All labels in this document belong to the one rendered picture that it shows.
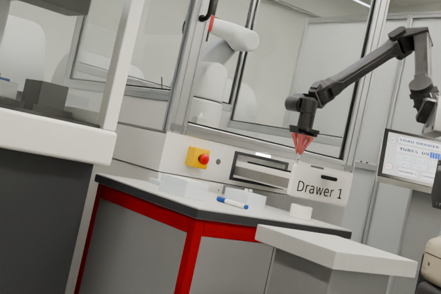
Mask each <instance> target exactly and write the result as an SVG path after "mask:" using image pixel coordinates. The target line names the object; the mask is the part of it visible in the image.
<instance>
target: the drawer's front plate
mask: <svg viewBox="0 0 441 294"><path fill-rule="evenodd" d="M321 175H326V176H330V177H335V178H337V181H336V182H335V181H332V180H326V179H322V178H321ZM299 180H300V181H303V182H304V189H303V183H302V182H300V183H299ZM298 183H299V189H298V190H302V189H303V190H302V191H297V187H298ZM349 183H350V176H347V175H342V174H338V173H332V172H329V171H324V170H320V169H315V168H311V167H306V166H302V165H297V164H293V166H292V170H291V175H290V179H289V184H288V188H287V195H289V196H295V197H299V198H306V199H310V200H317V201H324V202H328V203H335V204H339V205H344V204H345V201H346V198H347V192H348V186H349ZM306 185H310V186H314V188H313V187H310V186H307V188H306ZM316 187H318V190H319V187H320V188H321V189H320V191H319V192H318V195H317V194H316ZM305 188H306V192H305ZM322 188H324V189H323V190H322ZM326 188H327V189H329V193H325V195H326V196H324V190H325V189H326ZM310 189H314V193H313V194H310V193H309V190H310ZM339 189H342V190H341V195H340V198H341V199H338V197H339V194H340V190H339ZM331 190H334V191H332V192H331ZM321 191H322V193H321ZM320 193H321V195H320ZM330 193H331V197H330ZM327 195H328V196H327Z"/></svg>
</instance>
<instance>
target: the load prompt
mask: <svg viewBox="0 0 441 294"><path fill-rule="evenodd" d="M398 143H399V144H405V145H409V146H415V147H418V148H424V149H428V150H434V151H437V152H441V144H438V143H434V142H429V141H425V140H419V139H415V138H409V137H405V136H400V135H398Z"/></svg>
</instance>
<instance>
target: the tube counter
mask: <svg viewBox="0 0 441 294"><path fill-rule="evenodd" d="M421 156H422V157H426V158H431V159H437V160H439V159H441V154H439V153H436V152H430V151H426V150H421Z"/></svg>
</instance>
